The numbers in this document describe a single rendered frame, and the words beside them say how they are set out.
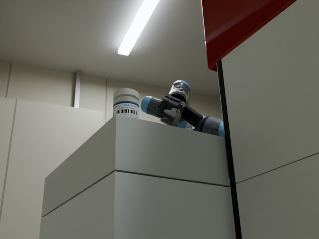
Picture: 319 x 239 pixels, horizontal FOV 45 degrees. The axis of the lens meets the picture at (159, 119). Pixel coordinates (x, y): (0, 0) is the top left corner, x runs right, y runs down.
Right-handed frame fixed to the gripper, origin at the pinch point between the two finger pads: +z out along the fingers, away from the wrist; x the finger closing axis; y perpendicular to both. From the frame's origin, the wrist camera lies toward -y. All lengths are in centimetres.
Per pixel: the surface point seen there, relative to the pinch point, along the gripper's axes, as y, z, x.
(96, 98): 90, -335, -165
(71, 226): 17.8, 32.4, -25.7
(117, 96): 18.4, 20.1, 11.2
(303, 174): -28.4, 36.9, 17.6
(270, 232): -28.0, 39.5, 2.0
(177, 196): -5.3, 34.5, -1.6
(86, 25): 115, -292, -67
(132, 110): 13.2, 22.9, 10.3
